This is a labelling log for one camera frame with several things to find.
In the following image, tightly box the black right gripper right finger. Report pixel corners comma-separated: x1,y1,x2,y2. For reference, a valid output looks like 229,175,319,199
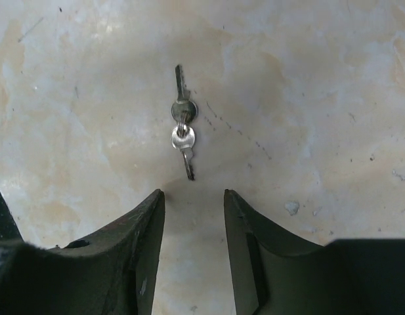
224,190,405,314

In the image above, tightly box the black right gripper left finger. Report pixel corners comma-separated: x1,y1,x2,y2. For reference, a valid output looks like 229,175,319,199
0,190,165,314

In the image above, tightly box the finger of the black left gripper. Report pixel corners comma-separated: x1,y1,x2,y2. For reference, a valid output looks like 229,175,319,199
0,193,23,241

